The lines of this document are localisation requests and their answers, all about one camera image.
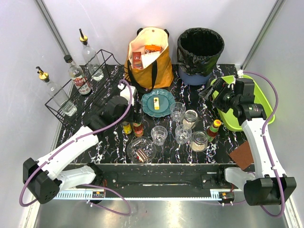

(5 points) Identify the red sauce bottle yellow cap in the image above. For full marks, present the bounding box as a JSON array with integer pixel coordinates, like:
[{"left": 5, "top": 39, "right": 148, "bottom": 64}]
[{"left": 133, "top": 116, "right": 143, "bottom": 137}]

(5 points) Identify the small yellow seasoning bottle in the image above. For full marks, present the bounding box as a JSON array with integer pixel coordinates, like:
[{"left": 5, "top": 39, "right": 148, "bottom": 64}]
[{"left": 122, "top": 121, "right": 132, "bottom": 134}]

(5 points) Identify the glass jar front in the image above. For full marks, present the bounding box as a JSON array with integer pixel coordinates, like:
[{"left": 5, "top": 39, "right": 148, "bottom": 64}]
[{"left": 190, "top": 131, "right": 208, "bottom": 152}]

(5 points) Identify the glass jar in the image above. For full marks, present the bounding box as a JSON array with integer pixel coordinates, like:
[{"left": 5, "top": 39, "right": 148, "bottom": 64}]
[
  {"left": 182, "top": 110, "right": 198, "bottom": 129},
  {"left": 190, "top": 131, "right": 208, "bottom": 152}
]

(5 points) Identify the clear oil bottle gold spout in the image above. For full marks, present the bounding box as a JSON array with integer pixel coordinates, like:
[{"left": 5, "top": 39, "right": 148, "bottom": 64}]
[{"left": 36, "top": 66, "right": 77, "bottom": 116}]

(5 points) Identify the clear bottle black cap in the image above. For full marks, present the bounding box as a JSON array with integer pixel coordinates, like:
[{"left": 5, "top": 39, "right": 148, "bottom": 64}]
[{"left": 64, "top": 55, "right": 92, "bottom": 96}]

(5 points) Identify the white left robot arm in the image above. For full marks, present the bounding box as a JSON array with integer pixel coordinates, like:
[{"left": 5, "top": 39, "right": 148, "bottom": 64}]
[{"left": 22, "top": 90, "right": 136, "bottom": 204}]

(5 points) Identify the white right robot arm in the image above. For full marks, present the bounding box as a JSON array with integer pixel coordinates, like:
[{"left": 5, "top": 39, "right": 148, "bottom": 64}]
[{"left": 199, "top": 78, "right": 296, "bottom": 206}]

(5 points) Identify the yellow cake slice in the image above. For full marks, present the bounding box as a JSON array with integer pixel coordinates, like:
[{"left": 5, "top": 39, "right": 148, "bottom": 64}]
[{"left": 153, "top": 97, "right": 160, "bottom": 110}]

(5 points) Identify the lime green plastic tub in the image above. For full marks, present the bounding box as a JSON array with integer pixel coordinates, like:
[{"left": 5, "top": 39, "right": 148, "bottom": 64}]
[{"left": 212, "top": 75, "right": 273, "bottom": 132}]

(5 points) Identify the clear glass tumbler left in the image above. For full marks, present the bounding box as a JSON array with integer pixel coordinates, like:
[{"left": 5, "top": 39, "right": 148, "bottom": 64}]
[{"left": 151, "top": 126, "right": 168, "bottom": 146}]

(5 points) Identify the clear glass tumbler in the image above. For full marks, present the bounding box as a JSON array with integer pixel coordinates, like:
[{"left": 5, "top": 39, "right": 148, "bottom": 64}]
[
  {"left": 175, "top": 124, "right": 192, "bottom": 144},
  {"left": 151, "top": 126, "right": 168, "bottom": 146},
  {"left": 170, "top": 102, "right": 186, "bottom": 122}
]

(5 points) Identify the glass jar rear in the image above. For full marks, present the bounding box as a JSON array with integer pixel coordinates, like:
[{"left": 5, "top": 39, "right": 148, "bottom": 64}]
[{"left": 182, "top": 110, "right": 198, "bottom": 129}]

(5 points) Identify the clear glass tumbler rear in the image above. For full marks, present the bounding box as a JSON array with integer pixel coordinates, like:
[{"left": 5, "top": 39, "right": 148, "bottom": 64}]
[{"left": 170, "top": 102, "right": 186, "bottom": 122}]

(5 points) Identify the clear glass bowl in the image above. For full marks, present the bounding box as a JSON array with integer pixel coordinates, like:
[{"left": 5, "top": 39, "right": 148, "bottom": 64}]
[{"left": 127, "top": 137, "right": 157, "bottom": 164}]

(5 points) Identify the teal ceramic plate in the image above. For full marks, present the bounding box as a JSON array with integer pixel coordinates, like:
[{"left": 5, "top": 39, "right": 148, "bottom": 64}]
[{"left": 141, "top": 89, "right": 175, "bottom": 117}]

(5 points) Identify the orange canvas tote bag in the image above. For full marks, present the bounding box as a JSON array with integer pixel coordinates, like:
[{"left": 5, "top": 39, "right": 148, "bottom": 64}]
[{"left": 124, "top": 27, "right": 173, "bottom": 94}]

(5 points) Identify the chocolate cake slice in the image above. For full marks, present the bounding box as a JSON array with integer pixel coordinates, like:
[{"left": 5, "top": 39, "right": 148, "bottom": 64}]
[{"left": 135, "top": 149, "right": 148, "bottom": 163}]

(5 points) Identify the trash bin with black liner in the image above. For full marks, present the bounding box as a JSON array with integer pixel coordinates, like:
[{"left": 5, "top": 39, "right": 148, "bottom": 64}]
[{"left": 177, "top": 28, "right": 225, "bottom": 86}]

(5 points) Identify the clear glass tumbler middle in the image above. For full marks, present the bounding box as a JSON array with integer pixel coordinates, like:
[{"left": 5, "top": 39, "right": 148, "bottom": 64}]
[{"left": 175, "top": 124, "right": 192, "bottom": 144}]

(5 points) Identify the red snack box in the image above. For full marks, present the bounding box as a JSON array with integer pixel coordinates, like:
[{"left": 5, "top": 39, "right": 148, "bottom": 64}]
[{"left": 132, "top": 51, "right": 143, "bottom": 69}]

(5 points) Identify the white paper package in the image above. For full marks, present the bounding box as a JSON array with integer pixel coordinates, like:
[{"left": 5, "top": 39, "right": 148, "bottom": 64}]
[{"left": 141, "top": 51, "right": 161, "bottom": 68}]

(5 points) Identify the brown scouring pad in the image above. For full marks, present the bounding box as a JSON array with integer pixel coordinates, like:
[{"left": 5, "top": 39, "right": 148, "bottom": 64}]
[{"left": 229, "top": 141, "right": 254, "bottom": 170}]

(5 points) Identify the orange snack box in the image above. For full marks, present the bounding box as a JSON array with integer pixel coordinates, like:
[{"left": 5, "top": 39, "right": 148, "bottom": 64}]
[{"left": 144, "top": 45, "right": 162, "bottom": 54}]

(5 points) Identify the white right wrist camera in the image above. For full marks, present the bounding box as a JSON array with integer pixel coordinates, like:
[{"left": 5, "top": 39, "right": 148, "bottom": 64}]
[{"left": 235, "top": 69, "right": 244, "bottom": 80}]

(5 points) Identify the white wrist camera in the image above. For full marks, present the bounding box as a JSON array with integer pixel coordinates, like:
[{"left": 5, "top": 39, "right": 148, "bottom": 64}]
[
  {"left": 235, "top": 69, "right": 244, "bottom": 80},
  {"left": 118, "top": 84, "right": 137, "bottom": 105}
]

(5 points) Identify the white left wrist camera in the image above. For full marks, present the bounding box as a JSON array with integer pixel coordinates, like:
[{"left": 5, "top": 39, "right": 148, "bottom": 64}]
[{"left": 118, "top": 84, "right": 137, "bottom": 105}]

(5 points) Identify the black wire dish rack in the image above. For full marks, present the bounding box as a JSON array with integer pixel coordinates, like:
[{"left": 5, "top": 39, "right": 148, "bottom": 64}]
[{"left": 44, "top": 49, "right": 133, "bottom": 144}]

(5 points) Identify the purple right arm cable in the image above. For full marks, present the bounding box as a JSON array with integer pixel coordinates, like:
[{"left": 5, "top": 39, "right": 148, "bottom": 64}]
[{"left": 197, "top": 70, "right": 285, "bottom": 219}]

